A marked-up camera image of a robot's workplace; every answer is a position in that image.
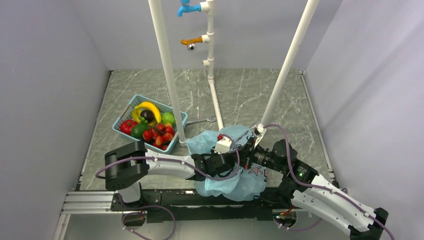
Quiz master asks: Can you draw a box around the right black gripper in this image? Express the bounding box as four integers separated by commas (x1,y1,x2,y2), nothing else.
231,136,286,173

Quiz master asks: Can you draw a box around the light blue plastic bag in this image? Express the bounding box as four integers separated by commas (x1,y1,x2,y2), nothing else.
185,125,269,202

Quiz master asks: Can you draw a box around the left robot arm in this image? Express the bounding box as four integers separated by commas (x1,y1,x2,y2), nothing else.
95,141,241,210

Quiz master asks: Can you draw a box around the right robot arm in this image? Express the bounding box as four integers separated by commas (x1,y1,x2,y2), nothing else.
238,137,389,240

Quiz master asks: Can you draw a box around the green fake fruit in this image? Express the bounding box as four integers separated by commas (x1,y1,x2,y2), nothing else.
161,112,176,126

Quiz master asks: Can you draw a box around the dark purple fake mangosteen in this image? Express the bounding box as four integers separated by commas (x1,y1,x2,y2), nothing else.
140,109,155,123

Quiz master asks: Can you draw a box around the dark green fake avocado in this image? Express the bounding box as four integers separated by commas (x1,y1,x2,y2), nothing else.
130,123,149,139

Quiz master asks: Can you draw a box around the yellow fake pepper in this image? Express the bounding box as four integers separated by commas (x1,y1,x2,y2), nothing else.
131,108,142,124

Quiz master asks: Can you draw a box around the silver steel wrench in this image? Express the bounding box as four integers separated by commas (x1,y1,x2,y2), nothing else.
186,115,217,126

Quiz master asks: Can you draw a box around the light blue plastic basket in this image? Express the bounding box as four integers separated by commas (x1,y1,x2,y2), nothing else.
111,94,188,154

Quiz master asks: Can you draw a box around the orange plastic faucet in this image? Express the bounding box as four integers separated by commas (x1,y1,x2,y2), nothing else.
180,36,203,52

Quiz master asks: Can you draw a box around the blue plastic faucet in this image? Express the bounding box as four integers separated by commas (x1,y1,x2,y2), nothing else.
177,0,202,17

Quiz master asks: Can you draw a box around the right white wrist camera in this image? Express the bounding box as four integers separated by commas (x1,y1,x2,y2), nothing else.
253,123,267,148

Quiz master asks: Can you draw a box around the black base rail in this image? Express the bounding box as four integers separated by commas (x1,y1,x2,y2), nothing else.
110,187,292,223

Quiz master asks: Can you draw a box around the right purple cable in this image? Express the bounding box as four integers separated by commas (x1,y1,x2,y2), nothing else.
261,123,397,240

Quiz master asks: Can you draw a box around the white pvc pipe frame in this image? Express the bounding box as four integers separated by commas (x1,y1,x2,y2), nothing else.
148,0,320,146

